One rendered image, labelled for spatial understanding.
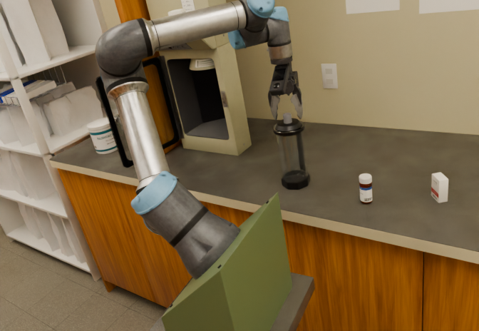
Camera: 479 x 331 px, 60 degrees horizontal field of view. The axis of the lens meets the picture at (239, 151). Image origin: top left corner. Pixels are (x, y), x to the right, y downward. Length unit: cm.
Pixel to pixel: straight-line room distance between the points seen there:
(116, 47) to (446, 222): 101
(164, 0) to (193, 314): 124
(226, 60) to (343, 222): 79
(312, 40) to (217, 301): 135
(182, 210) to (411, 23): 120
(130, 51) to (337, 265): 94
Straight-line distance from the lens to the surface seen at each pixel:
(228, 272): 79
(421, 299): 144
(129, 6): 184
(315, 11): 189
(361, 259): 141
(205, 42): 160
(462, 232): 130
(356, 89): 191
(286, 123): 141
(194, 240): 92
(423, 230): 129
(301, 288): 111
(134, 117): 113
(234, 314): 85
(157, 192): 93
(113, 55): 110
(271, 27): 131
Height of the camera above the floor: 171
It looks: 25 degrees down
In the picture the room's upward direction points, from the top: 11 degrees counter-clockwise
